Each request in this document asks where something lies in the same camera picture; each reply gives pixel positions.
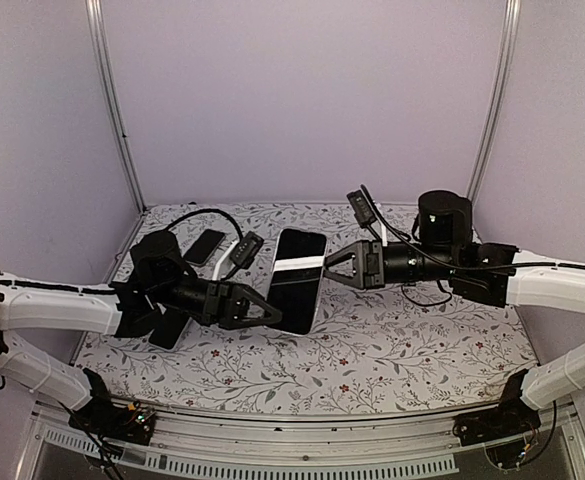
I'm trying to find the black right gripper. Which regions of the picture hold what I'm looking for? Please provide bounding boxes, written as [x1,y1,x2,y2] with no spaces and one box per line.
[311,243,456,295]

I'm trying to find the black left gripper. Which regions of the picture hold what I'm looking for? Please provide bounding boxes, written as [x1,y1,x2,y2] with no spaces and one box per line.
[152,274,286,330]

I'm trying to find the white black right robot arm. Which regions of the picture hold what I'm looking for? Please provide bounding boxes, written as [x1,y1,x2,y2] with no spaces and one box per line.
[324,187,585,436]

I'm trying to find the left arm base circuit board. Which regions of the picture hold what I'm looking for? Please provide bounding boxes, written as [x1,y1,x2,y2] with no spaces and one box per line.
[69,368,156,446]

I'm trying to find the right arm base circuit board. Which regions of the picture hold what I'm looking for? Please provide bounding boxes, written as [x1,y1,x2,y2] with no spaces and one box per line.
[452,369,558,471]

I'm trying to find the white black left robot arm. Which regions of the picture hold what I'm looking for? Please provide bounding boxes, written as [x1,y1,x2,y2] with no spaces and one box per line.
[0,230,282,434]

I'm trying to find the black smartphone far corner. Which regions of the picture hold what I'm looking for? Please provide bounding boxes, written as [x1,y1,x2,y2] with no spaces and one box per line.
[183,229,226,267]

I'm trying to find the black smartphone with white edge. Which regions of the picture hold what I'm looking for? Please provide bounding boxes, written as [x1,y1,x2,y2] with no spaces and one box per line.
[148,308,190,350]

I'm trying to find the floral patterned table mat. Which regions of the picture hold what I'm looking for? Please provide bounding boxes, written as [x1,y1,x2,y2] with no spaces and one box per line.
[71,202,538,416]

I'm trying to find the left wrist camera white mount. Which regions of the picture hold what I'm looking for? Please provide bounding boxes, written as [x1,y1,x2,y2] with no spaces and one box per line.
[212,231,264,281]

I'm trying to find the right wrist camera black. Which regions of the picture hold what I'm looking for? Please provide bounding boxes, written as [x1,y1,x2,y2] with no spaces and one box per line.
[346,189,387,245]

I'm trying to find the black right camera cable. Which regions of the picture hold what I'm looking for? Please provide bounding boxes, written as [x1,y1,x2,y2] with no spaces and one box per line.
[359,183,553,306]

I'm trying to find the black sleeved left camera cable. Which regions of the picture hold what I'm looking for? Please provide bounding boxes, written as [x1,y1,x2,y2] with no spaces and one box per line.
[164,208,246,246]

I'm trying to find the aluminium front rail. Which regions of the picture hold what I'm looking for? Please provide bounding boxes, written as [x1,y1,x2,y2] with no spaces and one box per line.
[16,400,585,479]

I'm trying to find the right aluminium frame post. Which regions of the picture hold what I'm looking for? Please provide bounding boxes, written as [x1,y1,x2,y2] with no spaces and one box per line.
[466,0,522,205]

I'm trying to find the aluminium frame post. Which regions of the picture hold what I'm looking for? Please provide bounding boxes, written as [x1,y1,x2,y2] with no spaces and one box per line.
[466,0,522,205]
[85,0,147,214]

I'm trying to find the left aluminium frame post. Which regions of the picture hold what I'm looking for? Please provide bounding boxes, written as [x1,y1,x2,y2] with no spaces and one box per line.
[85,0,147,214]

